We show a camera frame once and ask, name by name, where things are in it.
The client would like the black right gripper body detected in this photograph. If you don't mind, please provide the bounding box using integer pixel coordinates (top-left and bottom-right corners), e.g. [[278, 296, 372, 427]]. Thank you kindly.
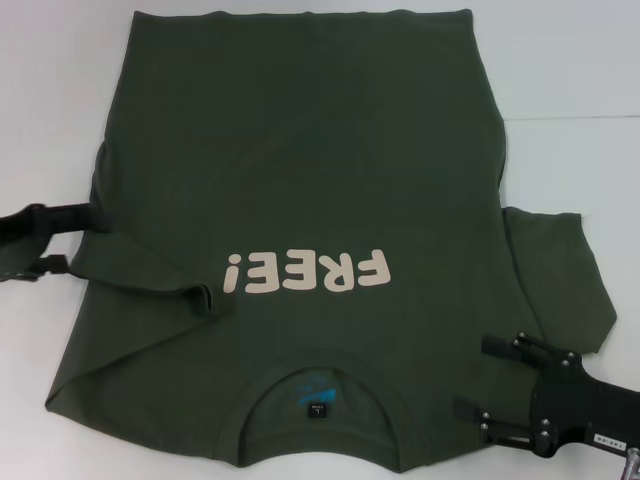
[[531, 351, 640, 447]]

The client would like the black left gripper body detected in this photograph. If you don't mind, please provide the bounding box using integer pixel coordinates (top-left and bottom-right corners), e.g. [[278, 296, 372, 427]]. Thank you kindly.
[[0, 202, 55, 284]]

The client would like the dark green FREE t-shirt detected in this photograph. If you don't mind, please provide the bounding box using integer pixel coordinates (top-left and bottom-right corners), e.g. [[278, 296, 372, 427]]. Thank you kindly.
[[43, 7, 620, 480]]

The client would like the white numbered label sticker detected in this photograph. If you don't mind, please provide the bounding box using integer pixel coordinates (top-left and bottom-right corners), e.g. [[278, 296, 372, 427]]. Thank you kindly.
[[589, 424, 629, 444]]

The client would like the silver cable connector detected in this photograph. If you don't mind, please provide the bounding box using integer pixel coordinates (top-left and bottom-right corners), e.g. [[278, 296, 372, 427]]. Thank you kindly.
[[615, 433, 640, 480]]

